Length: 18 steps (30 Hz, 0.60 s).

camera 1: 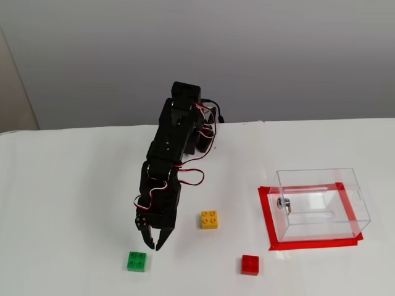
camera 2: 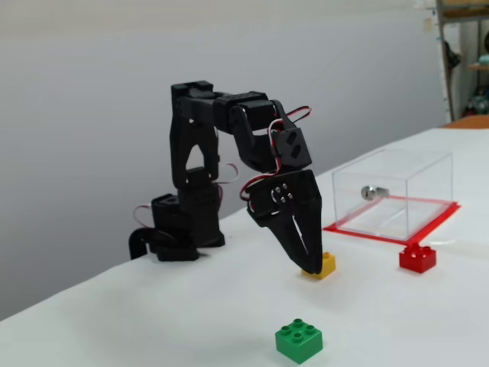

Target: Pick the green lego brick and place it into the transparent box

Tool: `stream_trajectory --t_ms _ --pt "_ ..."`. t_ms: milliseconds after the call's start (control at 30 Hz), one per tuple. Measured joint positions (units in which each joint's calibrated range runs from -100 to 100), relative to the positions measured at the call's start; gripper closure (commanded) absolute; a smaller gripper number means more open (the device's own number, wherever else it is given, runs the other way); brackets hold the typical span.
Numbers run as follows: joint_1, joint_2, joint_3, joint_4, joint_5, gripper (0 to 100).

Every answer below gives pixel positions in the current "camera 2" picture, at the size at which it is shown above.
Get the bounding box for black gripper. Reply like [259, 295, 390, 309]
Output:
[248, 127, 324, 275]

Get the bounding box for green lego brick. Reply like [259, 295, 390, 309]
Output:
[274, 317, 324, 365]

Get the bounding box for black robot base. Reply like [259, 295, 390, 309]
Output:
[150, 193, 200, 263]

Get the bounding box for yellow lego brick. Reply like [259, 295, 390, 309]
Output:
[300, 252, 337, 281]

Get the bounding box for red lego brick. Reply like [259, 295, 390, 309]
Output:
[399, 243, 437, 274]

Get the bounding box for transparent plastic box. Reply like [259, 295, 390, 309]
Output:
[331, 148, 455, 242]

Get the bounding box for silver cylinder lock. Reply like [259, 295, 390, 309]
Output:
[361, 184, 390, 202]

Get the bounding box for black table clamp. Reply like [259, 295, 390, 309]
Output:
[128, 228, 154, 261]

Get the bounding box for orange wooden board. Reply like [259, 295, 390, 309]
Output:
[442, 115, 489, 130]

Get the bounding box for black hanging bag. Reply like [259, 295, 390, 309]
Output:
[442, 39, 462, 73]

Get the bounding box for metal shelf rack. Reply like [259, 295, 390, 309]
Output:
[434, 0, 489, 124]

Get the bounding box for red tape frame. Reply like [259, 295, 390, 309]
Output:
[322, 194, 462, 245]

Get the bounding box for red white shoulder cable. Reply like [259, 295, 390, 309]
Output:
[212, 163, 240, 200]

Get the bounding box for red white gripper servo cable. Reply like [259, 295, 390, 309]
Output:
[239, 106, 315, 212]

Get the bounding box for red white base cable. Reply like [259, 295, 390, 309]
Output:
[133, 204, 154, 231]

